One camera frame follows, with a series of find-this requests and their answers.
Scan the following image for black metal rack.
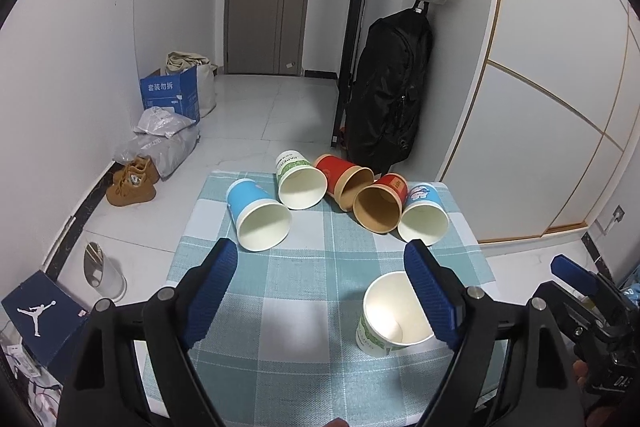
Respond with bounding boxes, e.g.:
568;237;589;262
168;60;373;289
329;0;377;148

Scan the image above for plain blue paper cup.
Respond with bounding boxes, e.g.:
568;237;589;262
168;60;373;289
225;179;293;252

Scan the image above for wall socket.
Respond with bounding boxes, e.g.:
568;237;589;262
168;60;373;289
602;205;626;233

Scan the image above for brown suede shoe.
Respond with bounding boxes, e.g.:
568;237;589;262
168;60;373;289
112;155;161;186
105;174;157;208

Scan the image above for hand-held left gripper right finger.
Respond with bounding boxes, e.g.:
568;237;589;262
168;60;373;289
404;239;587;427

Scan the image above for green patterned white paper cup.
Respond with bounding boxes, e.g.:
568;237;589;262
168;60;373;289
275;150;328;211
354;271;436;356

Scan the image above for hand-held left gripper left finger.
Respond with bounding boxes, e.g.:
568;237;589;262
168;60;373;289
57;237;239;427

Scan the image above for blue cartoon print paper cup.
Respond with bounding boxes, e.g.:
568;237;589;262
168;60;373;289
397;181;450;248

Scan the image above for white cylindrical appliance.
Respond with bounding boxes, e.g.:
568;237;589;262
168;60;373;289
82;241;127;306

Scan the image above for person's right hand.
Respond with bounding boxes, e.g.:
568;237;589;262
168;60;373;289
572;361;594;397

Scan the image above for small grey parcel bag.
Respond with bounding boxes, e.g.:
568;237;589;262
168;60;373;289
133;106;196;138

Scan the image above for dark blue shoe box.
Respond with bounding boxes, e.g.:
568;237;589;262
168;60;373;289
1;270;94;369

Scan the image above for white wardrobe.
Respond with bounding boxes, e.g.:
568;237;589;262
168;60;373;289
439;0;640;244

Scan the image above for blue checked tablecloth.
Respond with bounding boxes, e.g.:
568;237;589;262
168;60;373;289
142;169;502;427

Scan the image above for red paper cup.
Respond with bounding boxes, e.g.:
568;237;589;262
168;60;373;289
314;154;375;213
352;173;409;236

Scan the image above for white power strip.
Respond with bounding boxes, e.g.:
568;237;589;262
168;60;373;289
0;341;32;379

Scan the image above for black backpack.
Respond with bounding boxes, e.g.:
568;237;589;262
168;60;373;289
344;6;434;176

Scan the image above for blue cardboard box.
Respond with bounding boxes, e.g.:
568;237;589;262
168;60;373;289
139;65;201;124

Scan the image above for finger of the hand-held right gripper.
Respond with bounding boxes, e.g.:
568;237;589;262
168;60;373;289
542;280;608;348
551;256;629;309

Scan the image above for large grey parcel bag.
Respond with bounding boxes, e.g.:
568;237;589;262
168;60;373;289
113;127;200;178

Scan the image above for beige tote bag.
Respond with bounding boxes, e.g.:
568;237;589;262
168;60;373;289
164;51;219;118

